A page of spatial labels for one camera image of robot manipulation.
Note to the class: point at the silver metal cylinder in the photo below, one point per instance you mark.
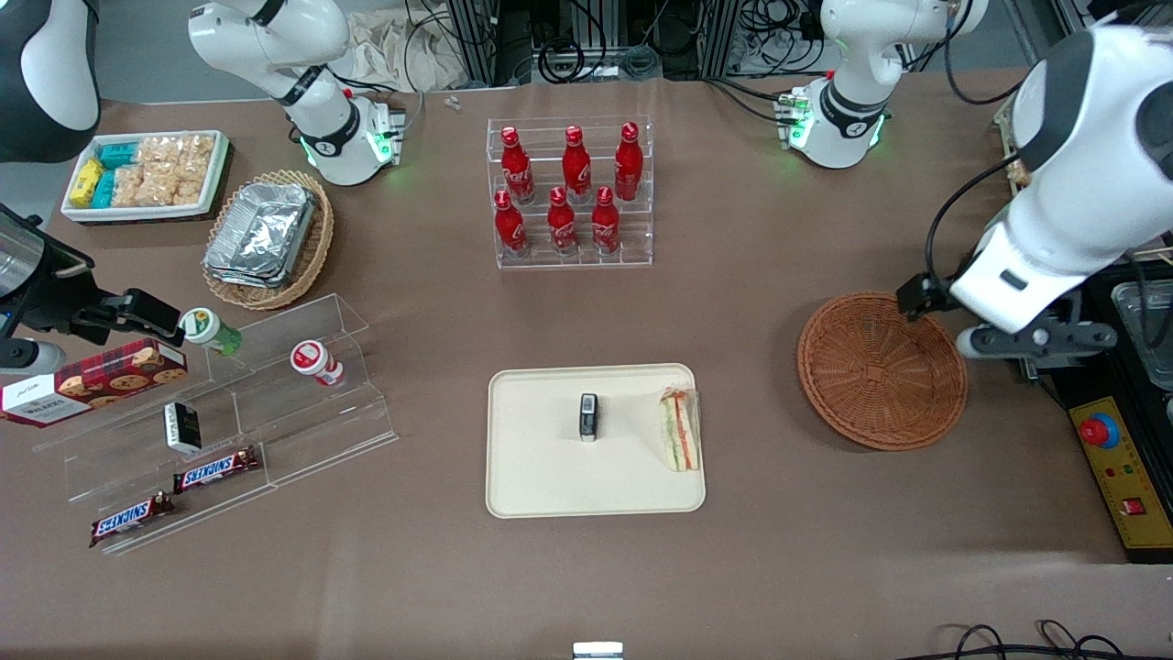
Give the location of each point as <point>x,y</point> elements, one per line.
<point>18,261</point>

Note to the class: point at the black aluminium frame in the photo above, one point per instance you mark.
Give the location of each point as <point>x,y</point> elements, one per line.
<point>476,37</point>

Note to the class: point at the small black white box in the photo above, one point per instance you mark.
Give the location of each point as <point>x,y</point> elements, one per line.
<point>181,427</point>

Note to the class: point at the clear bag of crackers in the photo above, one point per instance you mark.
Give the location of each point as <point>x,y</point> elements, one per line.
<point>158,186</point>
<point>128,186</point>
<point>1019,172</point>
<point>174,147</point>
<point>191,181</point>

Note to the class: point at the red cola bottle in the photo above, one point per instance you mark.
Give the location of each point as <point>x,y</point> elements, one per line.
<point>517,170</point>
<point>509,229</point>
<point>562,227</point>
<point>629,165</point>
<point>605,227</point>
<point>575,170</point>

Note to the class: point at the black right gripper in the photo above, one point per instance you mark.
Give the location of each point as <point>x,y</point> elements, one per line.
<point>50,303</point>

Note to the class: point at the steel tray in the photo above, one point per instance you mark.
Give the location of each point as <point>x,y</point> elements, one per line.
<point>1150,330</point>

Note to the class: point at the beige plastic tray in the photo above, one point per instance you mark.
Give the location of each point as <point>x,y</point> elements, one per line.
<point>550,477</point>

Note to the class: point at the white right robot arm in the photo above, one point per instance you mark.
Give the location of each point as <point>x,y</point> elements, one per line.
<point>321,128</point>

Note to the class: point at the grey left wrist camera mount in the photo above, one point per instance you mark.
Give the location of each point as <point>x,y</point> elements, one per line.
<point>1035,341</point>

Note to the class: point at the brown round wicker basket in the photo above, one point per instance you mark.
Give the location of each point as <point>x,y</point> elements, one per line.
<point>880,376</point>

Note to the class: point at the yellow snack packet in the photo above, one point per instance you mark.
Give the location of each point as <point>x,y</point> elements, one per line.
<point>85,183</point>

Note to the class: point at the small black carton with barcode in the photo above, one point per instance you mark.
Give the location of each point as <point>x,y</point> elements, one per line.
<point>588,417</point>

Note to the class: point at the yellow emergency stop box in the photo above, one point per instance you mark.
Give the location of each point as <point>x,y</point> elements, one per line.
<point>1132,495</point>

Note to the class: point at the Snickers chocolate bar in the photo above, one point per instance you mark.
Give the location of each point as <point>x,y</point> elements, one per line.
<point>130,520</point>
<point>215,470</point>

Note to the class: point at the aluminium foil container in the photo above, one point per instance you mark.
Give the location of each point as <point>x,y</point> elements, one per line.
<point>240,279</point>
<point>266,225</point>

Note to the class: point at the clear acrylic bottle rack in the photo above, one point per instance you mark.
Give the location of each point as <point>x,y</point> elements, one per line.
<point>637,238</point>

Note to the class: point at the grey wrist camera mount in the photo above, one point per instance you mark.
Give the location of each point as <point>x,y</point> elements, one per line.
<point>27,357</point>
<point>1035,341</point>

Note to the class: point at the crumpled beige cloth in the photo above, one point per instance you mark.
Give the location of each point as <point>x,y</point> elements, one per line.
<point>385,55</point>

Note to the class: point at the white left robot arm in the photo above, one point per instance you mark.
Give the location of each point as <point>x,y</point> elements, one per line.
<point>1081,183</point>

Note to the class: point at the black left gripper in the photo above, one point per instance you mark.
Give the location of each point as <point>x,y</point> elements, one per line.
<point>919,297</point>

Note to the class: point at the white rectangular snack tray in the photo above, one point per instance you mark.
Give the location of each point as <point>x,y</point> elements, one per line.
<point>220,174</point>

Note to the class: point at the teal snack packet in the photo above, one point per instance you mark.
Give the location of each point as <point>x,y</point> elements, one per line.
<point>104,190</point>
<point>117,154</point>

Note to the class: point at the plastic triangle sandwich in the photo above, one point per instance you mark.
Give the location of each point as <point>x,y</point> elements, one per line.
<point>680,431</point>

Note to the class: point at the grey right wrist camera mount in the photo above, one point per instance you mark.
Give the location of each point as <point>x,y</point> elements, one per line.
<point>27,357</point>

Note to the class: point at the red capped small bottle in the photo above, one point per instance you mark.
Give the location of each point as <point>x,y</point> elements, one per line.
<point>313,359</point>

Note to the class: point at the clear acrylic stepped shelf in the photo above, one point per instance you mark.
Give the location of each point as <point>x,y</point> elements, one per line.
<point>312,431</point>

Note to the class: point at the light oval wicker basket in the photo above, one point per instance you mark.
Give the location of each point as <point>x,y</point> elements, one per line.
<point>316,247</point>

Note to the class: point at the green capped small bottle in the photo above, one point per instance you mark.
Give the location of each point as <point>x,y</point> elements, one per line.
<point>206,328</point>

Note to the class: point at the small silver white object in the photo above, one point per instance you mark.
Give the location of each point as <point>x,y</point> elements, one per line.
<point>597,651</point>

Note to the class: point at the red tartan cookie box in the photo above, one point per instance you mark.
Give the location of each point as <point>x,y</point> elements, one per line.
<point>110,378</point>

